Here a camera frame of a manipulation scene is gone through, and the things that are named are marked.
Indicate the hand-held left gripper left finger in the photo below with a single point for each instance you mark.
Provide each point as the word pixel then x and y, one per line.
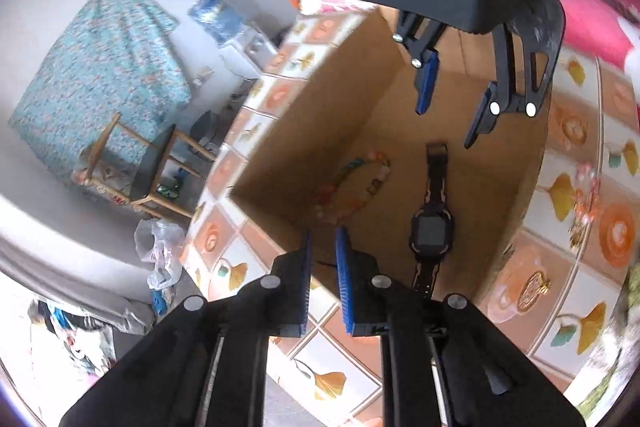
pixel 304 287

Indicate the white plastic bag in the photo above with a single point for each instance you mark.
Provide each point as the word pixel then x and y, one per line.
pixel 161 252

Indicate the small gold earring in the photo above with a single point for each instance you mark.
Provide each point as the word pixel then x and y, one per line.
pixel 579 238

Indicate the wooden chair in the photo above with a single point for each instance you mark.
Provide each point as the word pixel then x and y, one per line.
pixel 150 167

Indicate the gold round pendant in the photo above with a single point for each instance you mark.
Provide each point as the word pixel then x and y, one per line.
pixel 531 293

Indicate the clear plastic box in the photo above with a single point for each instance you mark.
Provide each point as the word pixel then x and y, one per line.
pixel 250 47

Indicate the brown cardboard box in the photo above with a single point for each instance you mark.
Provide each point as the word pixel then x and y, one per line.
pixel 325 117

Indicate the pile of clothes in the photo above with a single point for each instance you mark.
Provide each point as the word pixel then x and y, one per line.
pixel 70 337

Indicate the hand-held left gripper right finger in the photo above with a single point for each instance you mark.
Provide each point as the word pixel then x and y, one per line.
pixel 345 287

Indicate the blue floral cloth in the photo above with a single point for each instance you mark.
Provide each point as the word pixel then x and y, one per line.
pixel 100 57

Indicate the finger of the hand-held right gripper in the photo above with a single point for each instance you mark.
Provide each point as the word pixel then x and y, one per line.
pixel 482 117
pixel 427 82

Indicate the black wrist watch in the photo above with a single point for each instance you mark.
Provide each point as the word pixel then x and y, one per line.
pixel 430 232

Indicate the ginkgo leaf print tablecloth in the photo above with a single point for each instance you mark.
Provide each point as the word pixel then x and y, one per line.
pixel 560 197

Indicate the blue plastic package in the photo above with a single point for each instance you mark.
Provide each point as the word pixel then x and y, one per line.
pixel 214 14

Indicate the pink fleece blanket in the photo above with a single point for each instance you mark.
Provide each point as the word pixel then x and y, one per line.
pixel 590 17

